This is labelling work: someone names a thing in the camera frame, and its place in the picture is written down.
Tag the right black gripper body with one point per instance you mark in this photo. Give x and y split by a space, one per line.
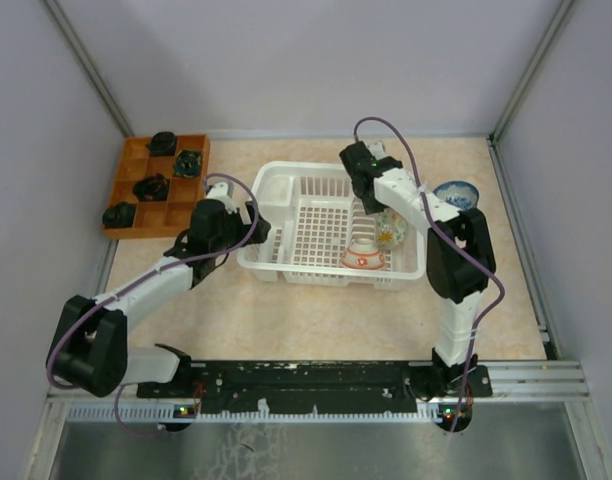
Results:
371 205

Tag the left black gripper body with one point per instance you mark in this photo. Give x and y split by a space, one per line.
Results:
236 232

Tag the green orange floral bowl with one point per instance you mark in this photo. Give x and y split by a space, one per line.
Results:
391 230

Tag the white plastic dish rack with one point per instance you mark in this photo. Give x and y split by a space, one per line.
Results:
314 216

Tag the blue white patterned bowl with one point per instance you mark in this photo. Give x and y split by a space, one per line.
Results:
458 193

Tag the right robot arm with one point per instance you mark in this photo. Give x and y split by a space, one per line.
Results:
460 263

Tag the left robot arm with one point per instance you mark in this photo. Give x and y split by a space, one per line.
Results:
90 348

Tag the wooden compartment tray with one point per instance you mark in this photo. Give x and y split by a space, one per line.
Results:
164 218

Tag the green black rolled item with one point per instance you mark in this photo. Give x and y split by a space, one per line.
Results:
188 164

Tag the black orange rolled item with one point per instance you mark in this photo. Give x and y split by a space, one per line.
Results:
154 188

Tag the red white patterned bowl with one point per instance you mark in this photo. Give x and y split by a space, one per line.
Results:
362 254

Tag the dark green rolled item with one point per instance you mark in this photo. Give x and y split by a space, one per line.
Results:
119 216

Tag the black rolled item top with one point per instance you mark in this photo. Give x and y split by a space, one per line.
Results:
162 144

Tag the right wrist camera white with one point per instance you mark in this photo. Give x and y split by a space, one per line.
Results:
376 147

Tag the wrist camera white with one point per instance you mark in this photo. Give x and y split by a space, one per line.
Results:
376 147
223 191

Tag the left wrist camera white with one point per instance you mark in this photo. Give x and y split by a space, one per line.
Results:
223 191

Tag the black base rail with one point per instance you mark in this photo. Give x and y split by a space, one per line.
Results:
304 387

